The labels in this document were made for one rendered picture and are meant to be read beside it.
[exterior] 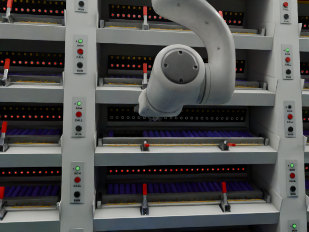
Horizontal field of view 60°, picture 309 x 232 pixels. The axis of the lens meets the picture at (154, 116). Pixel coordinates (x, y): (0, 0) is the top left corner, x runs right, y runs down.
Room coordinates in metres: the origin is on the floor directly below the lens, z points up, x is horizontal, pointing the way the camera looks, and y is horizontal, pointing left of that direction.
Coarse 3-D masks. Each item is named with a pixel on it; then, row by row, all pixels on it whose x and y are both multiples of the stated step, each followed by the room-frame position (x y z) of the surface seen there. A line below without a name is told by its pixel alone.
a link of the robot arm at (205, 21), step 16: (160, 0) 0.45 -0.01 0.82; (176, 0) 0.44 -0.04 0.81; (192, 0) 0.44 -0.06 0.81; (176, 16) 0.47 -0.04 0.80; (192, 16) 0.45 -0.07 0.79; (208, 16) 0.44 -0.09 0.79; (208, 32) 0.46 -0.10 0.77; (224, 32) 0.45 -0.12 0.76; (208, 48) 0.49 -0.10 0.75; (224, 48) 0.45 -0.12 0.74; (208, 64) 0.47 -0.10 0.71; (224, 64) 0.46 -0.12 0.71; (208, 80) 0.45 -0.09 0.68; (224, 80) 0.46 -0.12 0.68; (208, 96) 0.46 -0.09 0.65; (224, 96) 0.47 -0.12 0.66
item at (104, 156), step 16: (96, 128) 0.89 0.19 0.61; (256, 128) 1.04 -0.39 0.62; (96, 144) 0.87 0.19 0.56; (272, 144) 0.93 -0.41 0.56; (96, 160) 0.84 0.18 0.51; (112, 160) 0.85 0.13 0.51; (128, 160) 0.85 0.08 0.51; (144, 160) 0.86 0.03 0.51; (160, 160) 0.87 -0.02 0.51; (176, 160) 0.87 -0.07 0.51; (192, 160) 0.88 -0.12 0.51; (208, 160) 0.89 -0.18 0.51; (224, 160) 0.89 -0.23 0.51; (240, 160) 0.90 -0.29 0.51; (256, 160) 0.91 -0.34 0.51; (272, 160) 0.92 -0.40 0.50
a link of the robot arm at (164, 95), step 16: (176, 48) 0.42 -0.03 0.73; (160, 64) 0.41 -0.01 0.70; (176, 64) 0.41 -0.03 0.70; (192, 64) 0.42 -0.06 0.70; (160, 80) 0.41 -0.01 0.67; (176, 80) 0.41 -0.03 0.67; (192, 80) 0.41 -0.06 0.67; (160, 96) 0.46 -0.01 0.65; (176, 96) 0.43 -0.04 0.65; (192, 96) 0.46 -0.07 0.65
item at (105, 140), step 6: (108, 138) 0.88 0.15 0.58; (114, 138) 0.89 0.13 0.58; (120, 138) 0.89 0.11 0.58; (126, 138) 0.89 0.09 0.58; (132, 138) 0.89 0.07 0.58; (138, 138) 0.90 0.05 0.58; (144, 138) 0.90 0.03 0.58; (150, 138) 0.90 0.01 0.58; (156, 138) 0.90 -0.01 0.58; (162, 138) 0.91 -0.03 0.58; (168, 138) 0.91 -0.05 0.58; (174, 138) 0.91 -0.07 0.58; (180, 138) 0.91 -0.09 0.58; (186, 138) 0.92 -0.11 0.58; (192, 138) 0.92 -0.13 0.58; (198, 138) 0.92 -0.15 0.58; (204, 138) 0.92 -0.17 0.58; (210, 138) 0.93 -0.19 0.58; (216, 138) 0.93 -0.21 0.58; (222, 138) 0.93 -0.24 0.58; (228, 138) 0.93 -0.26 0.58; (234, 138) 0.94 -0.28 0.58; (240, 138) 0.94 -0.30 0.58; (246, 138) 0.94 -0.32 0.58; (252, 138) 0.95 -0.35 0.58; (258, 138) 0.95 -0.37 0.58
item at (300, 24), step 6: (300, 18) 1.08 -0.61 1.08; (306, 18) 1.09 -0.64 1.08; (300, 24) 0.91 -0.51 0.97; (306, 24) 1.10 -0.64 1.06; (300, 30) 0.91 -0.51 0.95; (306, 30) 1.10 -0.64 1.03; (300, 36) 0.99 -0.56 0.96; (306, 36) 0.98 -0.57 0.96; (300, 42) 0.92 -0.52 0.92; (306, 42) 0.93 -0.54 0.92; (300, 48) 0.93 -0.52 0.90; (306, 48) 0.93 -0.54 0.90
